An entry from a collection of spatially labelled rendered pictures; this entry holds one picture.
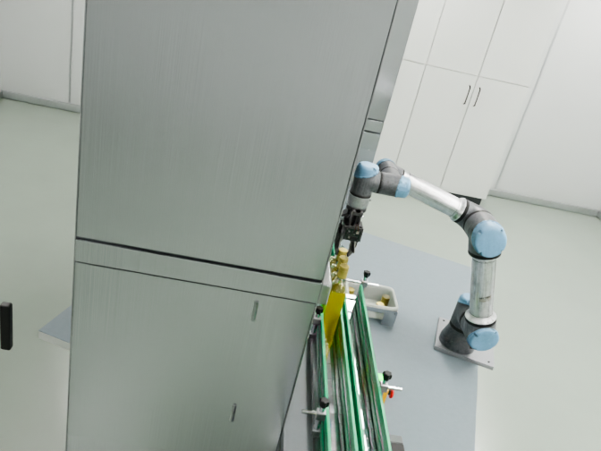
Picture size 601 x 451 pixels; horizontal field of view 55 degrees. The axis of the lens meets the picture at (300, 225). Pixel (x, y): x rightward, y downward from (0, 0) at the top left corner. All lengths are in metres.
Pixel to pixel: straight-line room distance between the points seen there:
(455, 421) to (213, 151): 1.36
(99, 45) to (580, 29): 5.82
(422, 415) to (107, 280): 1.21
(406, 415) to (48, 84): 5.41
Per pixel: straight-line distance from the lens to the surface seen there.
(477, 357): 2.55
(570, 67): 6.75
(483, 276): 2.21
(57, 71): 6.64
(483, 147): 6.19
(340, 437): 1.80
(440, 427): 2.17
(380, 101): 2.96
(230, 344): 1.56
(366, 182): 1.95
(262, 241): 1.38
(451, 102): 5.96
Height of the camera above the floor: 2.13
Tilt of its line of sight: 26 degrees down
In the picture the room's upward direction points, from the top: 13 degrees clockwise
